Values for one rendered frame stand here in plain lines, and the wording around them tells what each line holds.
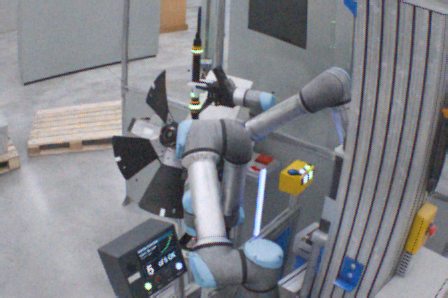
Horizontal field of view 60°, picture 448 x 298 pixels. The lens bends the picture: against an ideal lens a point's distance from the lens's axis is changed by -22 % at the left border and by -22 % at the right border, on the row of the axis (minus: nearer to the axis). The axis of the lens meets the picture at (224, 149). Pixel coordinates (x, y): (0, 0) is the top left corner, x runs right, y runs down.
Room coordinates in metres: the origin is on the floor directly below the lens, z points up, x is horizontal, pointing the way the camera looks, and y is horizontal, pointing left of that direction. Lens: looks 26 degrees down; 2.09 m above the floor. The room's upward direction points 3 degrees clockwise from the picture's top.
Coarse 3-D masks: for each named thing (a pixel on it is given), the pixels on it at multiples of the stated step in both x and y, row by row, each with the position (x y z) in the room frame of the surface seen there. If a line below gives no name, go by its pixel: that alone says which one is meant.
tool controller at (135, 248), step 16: (144, 224) 1.19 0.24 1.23; (160, 224) 1.18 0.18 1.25; (112, 240) 1.09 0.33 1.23; (128, 240) 1.08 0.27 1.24; (144, 240) 1.08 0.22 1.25; (160, 240) 1.12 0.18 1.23; (176, 240) 1.16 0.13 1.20; (112, 256) 0.99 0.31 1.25; (128, 256) 1.00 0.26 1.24; (144, 256) 1.05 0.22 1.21; (160, 256) 1.09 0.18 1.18; (176, 256) 1.14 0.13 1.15; (112, 272) 1.00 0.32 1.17; (128, 272) 0.98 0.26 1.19; (144, 272) 1.02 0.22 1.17; (160, 272) 1.07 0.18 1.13; (176, 272) 1.12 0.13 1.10; (112, 288) 1.01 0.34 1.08; (128, 288) 0.96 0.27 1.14; (144, 288) 1.00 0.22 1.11; (160, 288) 1.04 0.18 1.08
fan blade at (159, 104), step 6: (162, 72) 2.16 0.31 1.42; (156, 78) 2.18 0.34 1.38; (162, 78) 2.14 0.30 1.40; (156, 84) 2.16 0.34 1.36; (162, 84) 2.11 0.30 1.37; (150, 90) 2.20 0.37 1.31; (156, 90) 2.15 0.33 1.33; (162, 90) 2.10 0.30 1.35; (156, 96) 2.13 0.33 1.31; (162, 96) 2.08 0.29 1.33; (150, 102) 2.18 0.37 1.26; (156, 102) 2.13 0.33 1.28; (162, 102) 2.07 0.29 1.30; (156, 108) 2.13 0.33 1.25; (162, 108) 2.06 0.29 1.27; (168, 108) 2.01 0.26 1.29; (162, 114) 2.07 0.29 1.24; (162, 120) 2.08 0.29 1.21
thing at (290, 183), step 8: (296, 160) 1.99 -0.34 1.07; (288, 168) 1.91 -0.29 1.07; (296, 168) 1.91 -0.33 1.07; (312, 168) 1.93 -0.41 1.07; (280, 176) 1.87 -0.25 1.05; (288, 176) 1.85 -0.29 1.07; (296, 176) 1.84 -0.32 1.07; (304, 176) 1.86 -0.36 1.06; (312, 176) 1.94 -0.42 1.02; (280, 184) 1.87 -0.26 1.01; (288, 184) 1.84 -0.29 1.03; (296, 184) 1.82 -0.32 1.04; (304, 184) 1.87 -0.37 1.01; (288, 192) 1.84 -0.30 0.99; (296, 192) 1.82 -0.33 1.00
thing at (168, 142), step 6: (168, 126) 1.93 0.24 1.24; (174, 126) 1.91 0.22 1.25; (162, 132) 1.92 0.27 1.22; (168, 132) 1.91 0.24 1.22; (174, 132) 1.89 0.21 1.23; (162, 138) 1.90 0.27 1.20; (168, 138) 1.89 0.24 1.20; (174, 138) 1.87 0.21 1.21; (162, 144) 1.87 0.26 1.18; (168, 144) 1.86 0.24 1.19; (174, 144) 1.85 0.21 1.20; (174, 150) 1.87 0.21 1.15
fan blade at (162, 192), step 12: (168, 168) 1.83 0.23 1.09; (180, 168) 1.85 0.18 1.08; (156, 180) 1.78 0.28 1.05; (168, 180) 1.79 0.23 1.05; (180, 180) 1.81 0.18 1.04; (144, 192) 1.75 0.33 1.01; (156, 192) 1.75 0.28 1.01; (168, 192) 1.76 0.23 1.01; (180, 192) 1.77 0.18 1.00; (144, 204) 1.71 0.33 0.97; (156, 204) 1.72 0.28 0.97; (168, 204) 1.72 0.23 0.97; (180, 204) 1.74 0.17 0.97; (168, 216) 1.69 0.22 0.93; (180, 216) 1.70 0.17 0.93
